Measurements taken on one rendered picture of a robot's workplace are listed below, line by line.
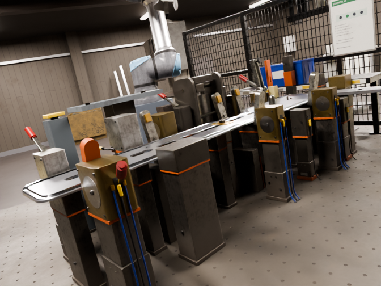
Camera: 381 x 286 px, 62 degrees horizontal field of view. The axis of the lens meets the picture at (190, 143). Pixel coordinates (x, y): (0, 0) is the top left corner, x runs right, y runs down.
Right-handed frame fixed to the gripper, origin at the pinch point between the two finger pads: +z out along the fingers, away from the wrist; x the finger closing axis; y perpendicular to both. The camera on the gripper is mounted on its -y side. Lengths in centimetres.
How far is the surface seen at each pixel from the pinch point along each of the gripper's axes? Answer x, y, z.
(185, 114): 4.9, 4.5, 39.3
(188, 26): -861, -334, -106
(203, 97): -4.6, -8.4, 34.9
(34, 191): 44, 59, 43
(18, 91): -829, 184, -9
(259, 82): -12, -42, 35
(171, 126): 13.0, 13.5, 41.2
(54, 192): 50, 54, 43
